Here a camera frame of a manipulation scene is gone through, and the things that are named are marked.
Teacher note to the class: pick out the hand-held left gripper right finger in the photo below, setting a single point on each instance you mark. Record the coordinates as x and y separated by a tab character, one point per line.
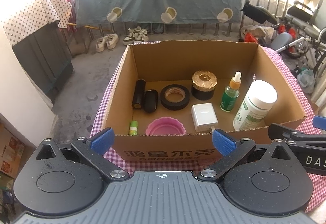
224	143

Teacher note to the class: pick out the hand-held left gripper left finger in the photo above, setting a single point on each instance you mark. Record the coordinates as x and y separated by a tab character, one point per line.
101	140

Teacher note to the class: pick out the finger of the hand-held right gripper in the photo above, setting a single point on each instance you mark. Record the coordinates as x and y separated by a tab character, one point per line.
320	121
280	131

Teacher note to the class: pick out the white charger plug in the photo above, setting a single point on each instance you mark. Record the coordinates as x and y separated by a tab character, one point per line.
203	114

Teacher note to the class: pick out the black key fob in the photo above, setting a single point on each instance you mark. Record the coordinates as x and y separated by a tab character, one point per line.
150	101

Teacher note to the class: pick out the brown cardboard box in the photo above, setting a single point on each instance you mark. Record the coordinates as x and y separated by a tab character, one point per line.
178	61

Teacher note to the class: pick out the purple checked tablecloth with rabbit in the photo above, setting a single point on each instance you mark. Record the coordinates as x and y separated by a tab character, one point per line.
114	160

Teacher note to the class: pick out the small yellow-green tube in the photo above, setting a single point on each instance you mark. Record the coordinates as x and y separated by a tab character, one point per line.
133	128

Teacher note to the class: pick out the white bottle with green label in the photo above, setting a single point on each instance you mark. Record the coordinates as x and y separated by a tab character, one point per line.
252	109

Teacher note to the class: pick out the pale green plastic bag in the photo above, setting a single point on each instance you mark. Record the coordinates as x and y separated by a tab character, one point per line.
305	80

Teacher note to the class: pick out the green dropper bottle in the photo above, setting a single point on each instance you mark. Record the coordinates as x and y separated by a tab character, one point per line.
229	96

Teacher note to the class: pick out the black cylinder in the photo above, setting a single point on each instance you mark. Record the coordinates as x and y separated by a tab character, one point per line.
138	94

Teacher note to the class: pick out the black jar with gold lid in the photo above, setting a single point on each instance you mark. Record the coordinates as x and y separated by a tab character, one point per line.
203	86

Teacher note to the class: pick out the pink scalloped lid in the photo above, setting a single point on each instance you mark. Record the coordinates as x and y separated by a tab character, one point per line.
165	127

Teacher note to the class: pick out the black tape roll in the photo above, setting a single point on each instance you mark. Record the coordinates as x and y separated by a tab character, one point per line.
166	103

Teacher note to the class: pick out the grey and red tricycle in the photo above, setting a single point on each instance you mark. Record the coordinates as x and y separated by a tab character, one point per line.
281	41

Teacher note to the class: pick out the printed cardboard carton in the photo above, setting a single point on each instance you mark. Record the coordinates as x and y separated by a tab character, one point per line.
10	150

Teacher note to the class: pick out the dark grey cabinet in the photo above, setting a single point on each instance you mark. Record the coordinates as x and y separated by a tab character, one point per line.
43	61

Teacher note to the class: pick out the black wheelchair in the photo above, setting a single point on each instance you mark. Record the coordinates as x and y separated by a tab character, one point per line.
305	23

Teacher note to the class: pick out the white plastic bag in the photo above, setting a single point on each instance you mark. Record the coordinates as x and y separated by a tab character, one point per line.
257	32

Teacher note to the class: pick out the white and dark sneaker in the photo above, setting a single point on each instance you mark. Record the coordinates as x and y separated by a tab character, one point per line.
130	37
142	34

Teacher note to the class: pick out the yellow pole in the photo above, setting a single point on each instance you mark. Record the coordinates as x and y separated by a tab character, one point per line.
91	27

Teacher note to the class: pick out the black padded seat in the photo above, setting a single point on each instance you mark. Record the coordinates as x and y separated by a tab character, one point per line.
259	14

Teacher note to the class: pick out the white star-print cloth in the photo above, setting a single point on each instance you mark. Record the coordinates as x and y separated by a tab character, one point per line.
30	15

